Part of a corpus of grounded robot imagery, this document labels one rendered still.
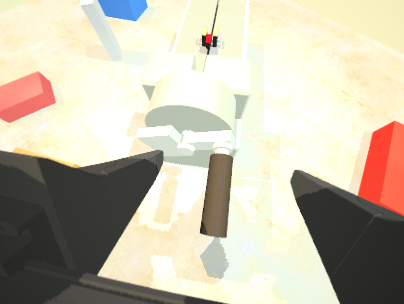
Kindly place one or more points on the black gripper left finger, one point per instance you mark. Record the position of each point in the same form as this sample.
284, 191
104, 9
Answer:
89, 207

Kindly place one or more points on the white rectangular bar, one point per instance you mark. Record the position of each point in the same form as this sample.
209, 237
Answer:
94, 14

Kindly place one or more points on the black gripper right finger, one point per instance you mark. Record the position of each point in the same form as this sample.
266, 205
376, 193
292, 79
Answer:
361, 244

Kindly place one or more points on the blue rectangular block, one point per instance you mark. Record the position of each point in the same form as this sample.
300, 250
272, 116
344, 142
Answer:
129, 10

